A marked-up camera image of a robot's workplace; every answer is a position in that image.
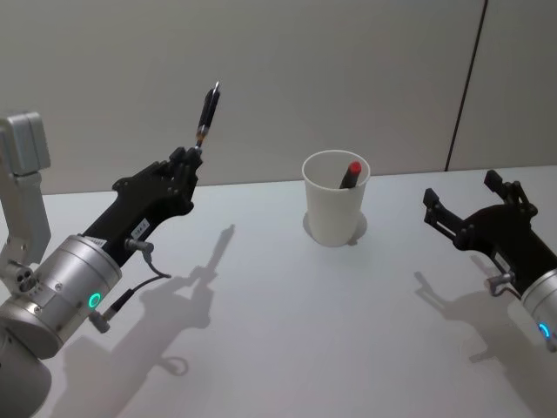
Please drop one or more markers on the black pen with red cap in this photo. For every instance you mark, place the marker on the black pen with red cap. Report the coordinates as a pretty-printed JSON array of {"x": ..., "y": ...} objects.
[{"x": 350, "y": 175}]

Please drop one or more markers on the black pen with clip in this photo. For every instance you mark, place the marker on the black pen with clip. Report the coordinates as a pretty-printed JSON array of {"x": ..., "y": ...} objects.
[{"x": 208, "y": 111}]

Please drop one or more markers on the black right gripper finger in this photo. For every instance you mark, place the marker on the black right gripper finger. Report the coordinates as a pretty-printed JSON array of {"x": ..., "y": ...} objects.
[
  {"x": 444, "y": 217},
  {"x": 511, "y": 189}
]

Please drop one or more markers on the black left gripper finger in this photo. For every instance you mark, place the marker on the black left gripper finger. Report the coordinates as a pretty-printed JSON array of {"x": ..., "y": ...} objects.
[
  {"x": 176, "y": 163},
  {"x": 193, "y": 167}
]

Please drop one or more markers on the white paper cup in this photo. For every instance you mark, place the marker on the white paper cup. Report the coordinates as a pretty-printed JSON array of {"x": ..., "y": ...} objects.
[{"x": 333, "y": 213}]

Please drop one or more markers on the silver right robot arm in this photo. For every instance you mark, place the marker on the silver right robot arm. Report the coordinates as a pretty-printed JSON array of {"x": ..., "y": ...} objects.
[{"x": 541, "y": 313}]

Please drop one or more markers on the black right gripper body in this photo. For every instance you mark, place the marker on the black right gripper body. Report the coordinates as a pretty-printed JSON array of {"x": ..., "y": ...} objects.
[{"x": 509, "y": 237}]

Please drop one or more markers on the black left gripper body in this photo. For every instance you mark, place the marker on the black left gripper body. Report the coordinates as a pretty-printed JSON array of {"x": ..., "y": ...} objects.
[{"x": 135, "y": 204}]

